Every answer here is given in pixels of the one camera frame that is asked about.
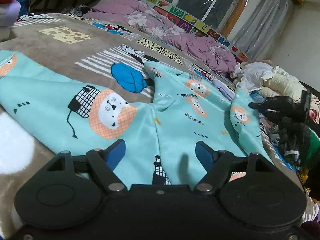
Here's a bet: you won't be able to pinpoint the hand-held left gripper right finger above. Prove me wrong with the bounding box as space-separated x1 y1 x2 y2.
194 141 275 193

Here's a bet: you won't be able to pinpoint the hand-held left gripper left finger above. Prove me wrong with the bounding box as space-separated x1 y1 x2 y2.
44 139 127 193

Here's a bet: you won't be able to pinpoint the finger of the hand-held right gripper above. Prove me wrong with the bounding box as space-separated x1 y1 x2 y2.
248 101 275 117

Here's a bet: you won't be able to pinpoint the teal lion print pants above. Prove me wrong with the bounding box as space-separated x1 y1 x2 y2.
0 50 275 186

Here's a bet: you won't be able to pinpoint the person's right forearm green sleeve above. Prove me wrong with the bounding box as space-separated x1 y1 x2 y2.
301 126 320 168

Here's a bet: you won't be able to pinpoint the grey folded clothes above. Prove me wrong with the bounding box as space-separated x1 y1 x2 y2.
269 124 287 146

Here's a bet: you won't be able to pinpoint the blue pink striped blanket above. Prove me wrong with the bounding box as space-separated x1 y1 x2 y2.
249 92 266 104

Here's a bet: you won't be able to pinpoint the cream quilted jacket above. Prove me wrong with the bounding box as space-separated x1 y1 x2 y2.
262 66 308 103

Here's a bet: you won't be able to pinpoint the white ruffled garment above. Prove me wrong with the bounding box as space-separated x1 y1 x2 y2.
231 62 274 94

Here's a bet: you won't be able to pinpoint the lavender folded towel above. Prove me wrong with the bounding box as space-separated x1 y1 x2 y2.
212 79 237 101

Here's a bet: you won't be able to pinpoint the brown plush toy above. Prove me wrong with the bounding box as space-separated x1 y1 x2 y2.
250 59 274 67

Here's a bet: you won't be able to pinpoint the grey sheer curtain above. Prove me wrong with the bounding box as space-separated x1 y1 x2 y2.
231 0 294 61

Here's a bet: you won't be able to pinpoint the alphabet print foam panel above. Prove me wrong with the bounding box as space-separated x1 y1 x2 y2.
129 0 249 62

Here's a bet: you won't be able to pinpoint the cartoon printed bed blanket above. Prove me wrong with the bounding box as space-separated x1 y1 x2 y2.
0 12 320 230

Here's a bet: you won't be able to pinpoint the purple floral quilt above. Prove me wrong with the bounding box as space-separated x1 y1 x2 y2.
84 0 238 74

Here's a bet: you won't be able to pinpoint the dark patterned cloth heap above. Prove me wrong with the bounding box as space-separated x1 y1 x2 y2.
69 5 91 17

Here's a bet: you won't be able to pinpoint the purple plush toy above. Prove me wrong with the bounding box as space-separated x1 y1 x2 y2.
0 0 21 27

